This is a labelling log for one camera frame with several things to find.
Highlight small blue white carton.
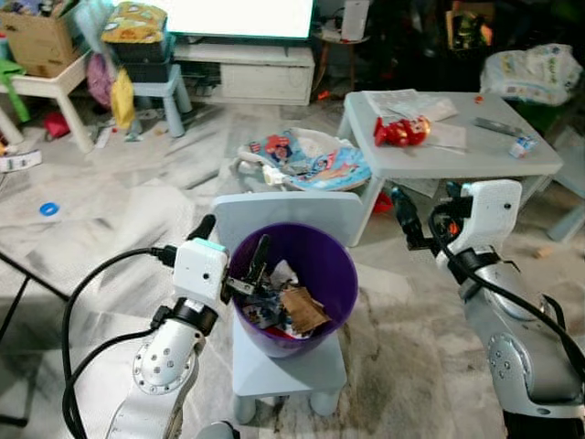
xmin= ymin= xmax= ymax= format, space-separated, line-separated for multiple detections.
xmin=511 ymin=136 xmax=537 ymax=159

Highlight brown crumpled wrapper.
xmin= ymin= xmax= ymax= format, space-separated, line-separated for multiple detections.
xmin=278 ymin=284 xmax=332 ymax=337

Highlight colourful snack wrapper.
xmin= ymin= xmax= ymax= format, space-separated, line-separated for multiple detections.
xmin=239 ymin=285 xmax=286 ymax=330

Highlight small red toy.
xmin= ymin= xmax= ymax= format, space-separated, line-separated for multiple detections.
xmin=43 ymin=111 xmax=71 ymax=140

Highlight white television cabinet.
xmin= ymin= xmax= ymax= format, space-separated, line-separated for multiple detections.
xmin=172 ymin=40 xmax=317 ymax=108

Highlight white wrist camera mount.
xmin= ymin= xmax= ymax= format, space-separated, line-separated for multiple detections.
xmin=171 ymin=237 xmax=230 ymax=314
xmin=454 ymin=179 xmax=524 ymax=259

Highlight light blue kid chair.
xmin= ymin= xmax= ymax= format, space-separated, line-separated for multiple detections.
xmin=551 ymin=123 xmax=585 ymax=241
xmin=210 ymin=190 xmax=367 ymax=423

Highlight grey remote control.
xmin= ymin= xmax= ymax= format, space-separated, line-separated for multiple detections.
xmin=473 ymin=116 xmax=524 ymax=139

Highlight black storage crate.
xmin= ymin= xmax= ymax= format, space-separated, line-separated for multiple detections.
xmin=110 ymin=35 xmax=176 ymax=85

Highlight light blue plastic table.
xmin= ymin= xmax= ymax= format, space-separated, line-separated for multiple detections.
xmin=338 ymin=89 xmax=585 ymax=246

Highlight yellow cloth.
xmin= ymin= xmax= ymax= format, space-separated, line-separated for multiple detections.
xmin=109 ymin=69 xmax=137 ymax=130

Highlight white router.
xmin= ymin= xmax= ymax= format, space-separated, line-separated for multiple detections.
xmin=339 ymin=0 xmax=372 ymax=43

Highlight brown cardboard box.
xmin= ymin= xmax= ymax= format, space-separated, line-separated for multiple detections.
xmin=0 ymin=7 xmax=81 ymax=80

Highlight cartoon print baby bouncer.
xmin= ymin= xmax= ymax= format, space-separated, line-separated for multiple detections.
xmin=236 ymin=128 xmax=374 ymax=193

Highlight bright television screen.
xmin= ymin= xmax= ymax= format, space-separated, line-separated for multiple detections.
xmin=163 ymin=0 xmax=317 ymax=42

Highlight white diaper pack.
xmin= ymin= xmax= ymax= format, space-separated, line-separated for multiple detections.
xmin=481 ymin=43 xmax=584 ymax=108

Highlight red snack packet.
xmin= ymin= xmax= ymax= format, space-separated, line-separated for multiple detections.
xmin=373 ymin=115 xmax=432 ymax=149

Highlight green toy spade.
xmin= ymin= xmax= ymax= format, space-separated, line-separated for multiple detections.
xmin=0 ymin=59 xmax=26 ymax=125

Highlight open box with toys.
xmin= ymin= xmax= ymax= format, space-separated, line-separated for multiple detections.
xmin=445 ymin=0 xmax=496 ymax=52

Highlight purple plastic rubbish bin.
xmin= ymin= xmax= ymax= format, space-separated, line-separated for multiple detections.
xmin=227 ymin=222 xmax=359 ymax=359

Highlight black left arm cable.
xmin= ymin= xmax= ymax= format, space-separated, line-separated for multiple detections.
xmin=59 ymin=245 xmax=179 ymax=439

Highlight white paper sheets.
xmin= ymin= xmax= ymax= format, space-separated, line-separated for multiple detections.
xmin=366 ymin=90 xmax=467 ymax=152

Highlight white power strip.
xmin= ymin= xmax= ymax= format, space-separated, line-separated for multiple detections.
xmin=0 ymin=150 xmax=43 ymax=174

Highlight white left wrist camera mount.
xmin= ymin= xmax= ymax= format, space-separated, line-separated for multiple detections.
xmin=171 ymin=237 xmax=230 ymax=314

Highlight grey robot leg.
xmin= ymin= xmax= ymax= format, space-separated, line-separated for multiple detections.
xmin=195 ymin=421 xmax=240 ymax=439

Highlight pink bag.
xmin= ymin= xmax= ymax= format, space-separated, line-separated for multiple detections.
xmin=86 ymin=52 xmax=115 ymax=108

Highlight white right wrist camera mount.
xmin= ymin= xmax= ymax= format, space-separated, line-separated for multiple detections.
xmin=454 ymin=179 xmax=524 ymax=259

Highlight dark wooden side table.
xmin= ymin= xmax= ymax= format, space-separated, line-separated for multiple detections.
xmin=314 ymin=30 xmax=378 ymax=94

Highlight crumpled white wrapper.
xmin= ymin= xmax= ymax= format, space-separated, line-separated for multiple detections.
xmin=269 ymin=260 xmax=301 ymax=286

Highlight small white table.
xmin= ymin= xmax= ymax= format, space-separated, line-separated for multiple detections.
xmin=0 ymin=53 xmax=95 ymax=155

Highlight light blue plastic stool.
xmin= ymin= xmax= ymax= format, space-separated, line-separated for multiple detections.
xmin=128 ymin=64 xmax=194 ymax=140

